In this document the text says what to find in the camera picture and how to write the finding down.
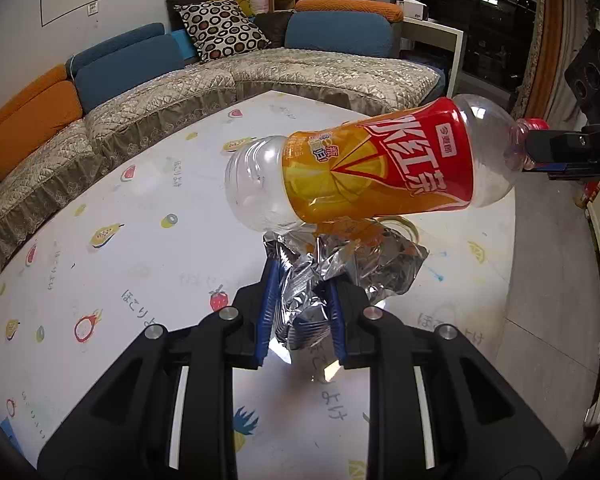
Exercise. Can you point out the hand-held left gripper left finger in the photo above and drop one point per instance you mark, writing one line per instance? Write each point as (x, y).
(272, 290)

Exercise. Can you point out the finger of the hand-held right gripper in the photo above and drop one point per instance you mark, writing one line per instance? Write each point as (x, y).
(565, 172)
(565, 147)

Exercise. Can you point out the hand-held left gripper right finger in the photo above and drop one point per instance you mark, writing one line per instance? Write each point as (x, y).
(336, 320)

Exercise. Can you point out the silver foil wrapper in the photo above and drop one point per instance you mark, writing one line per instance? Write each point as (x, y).
(330, 265)

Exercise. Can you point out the orange label plastic bottle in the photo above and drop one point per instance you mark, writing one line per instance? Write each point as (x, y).
(380, 170)

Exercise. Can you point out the red package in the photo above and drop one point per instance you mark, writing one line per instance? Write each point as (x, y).
(590, 194)

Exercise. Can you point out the brown curtain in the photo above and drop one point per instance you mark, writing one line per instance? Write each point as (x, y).
(547, 35)

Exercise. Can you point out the roll of clear tape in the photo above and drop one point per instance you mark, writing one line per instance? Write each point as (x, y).
(413, 228)

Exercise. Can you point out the fruit printed tablecloth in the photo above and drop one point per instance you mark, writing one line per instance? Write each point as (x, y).
(130, 240)

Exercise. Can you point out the white side table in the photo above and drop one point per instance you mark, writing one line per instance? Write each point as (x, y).
(432, 30)

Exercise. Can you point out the white tissue box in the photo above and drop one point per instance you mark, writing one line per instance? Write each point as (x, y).
(412, 9)

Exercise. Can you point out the beige quilted sofa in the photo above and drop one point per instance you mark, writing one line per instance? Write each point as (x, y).
(180, 95)

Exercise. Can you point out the wide blue sofa cushion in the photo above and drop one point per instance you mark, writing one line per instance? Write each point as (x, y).
(340, 35)

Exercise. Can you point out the long orange cushion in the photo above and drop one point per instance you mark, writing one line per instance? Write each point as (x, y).
(350, 7)

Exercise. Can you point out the light blue cushion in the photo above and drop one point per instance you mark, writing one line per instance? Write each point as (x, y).
(184, 45)

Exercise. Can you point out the circle patterned pillow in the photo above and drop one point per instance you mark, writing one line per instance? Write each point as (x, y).
(220, 30)

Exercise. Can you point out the orange sofa cushion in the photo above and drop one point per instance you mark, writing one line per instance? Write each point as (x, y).
(25, 92)
(35, 130)

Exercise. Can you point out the pink pillow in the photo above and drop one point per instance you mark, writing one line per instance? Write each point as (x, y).
(257, 0)

